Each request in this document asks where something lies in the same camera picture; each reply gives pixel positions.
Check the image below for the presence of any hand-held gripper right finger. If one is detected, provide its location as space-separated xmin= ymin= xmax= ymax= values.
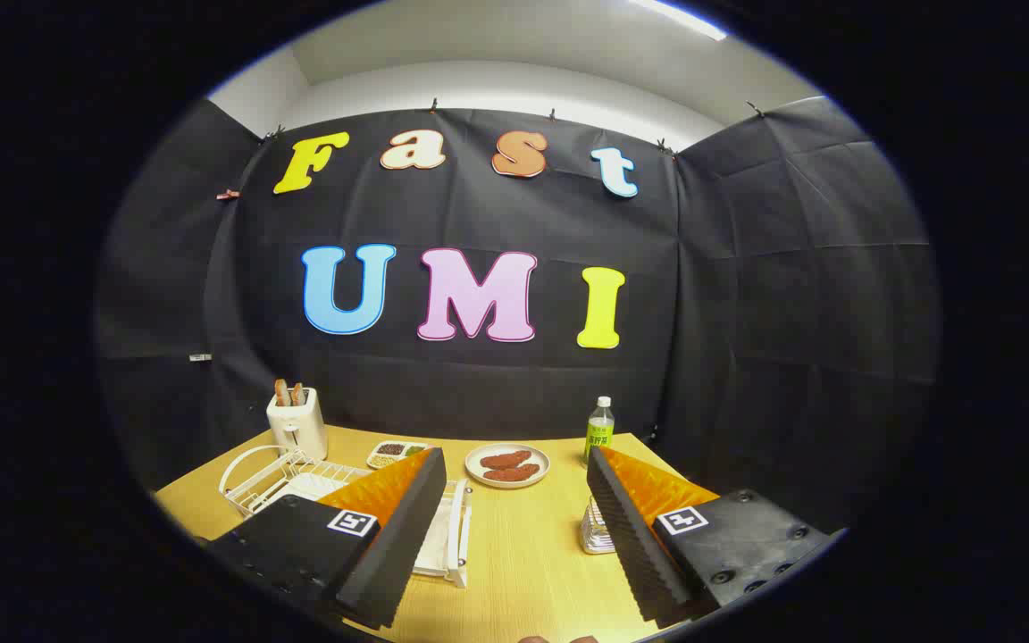
xmin=586 ymin=445 xmax=841 ymax=628

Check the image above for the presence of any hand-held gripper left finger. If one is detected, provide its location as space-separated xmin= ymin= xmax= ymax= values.
xmin=202 ymin=447 xmax=448 ymax=630

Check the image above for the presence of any metal wire basket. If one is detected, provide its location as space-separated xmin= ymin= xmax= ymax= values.
xmin=581 ymin=497 xmax=618 ymax=555

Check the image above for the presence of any white wire dish rack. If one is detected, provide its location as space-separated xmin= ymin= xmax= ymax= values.
xmin=218 ymin=445 xmax=473 ymax=589

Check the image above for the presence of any white divided grain dish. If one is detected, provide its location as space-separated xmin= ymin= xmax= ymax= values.
xmin=366 ymin=440 xmax=431 ymax=471

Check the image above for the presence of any white oval sausage dish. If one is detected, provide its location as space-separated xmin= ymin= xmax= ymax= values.
xmin=464 ymin=443 xmax=551 ymax=489

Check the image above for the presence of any green label drink bottle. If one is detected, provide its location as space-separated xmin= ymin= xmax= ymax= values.
xmin=584 ymin=397 xmax=615 ymax=465

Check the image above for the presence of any white toaster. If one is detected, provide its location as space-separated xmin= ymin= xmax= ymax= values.
xmin=266 ymin=387 xmax=329 ymax=462

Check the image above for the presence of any black backdrop cloth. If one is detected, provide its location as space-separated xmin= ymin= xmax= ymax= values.
xmin=95 ymin=94 xmax=942 ymax=537

